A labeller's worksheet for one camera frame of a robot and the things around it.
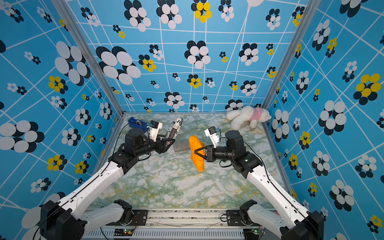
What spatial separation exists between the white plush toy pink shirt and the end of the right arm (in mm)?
517

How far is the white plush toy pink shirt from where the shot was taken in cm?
107

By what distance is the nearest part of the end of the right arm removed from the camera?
52cm
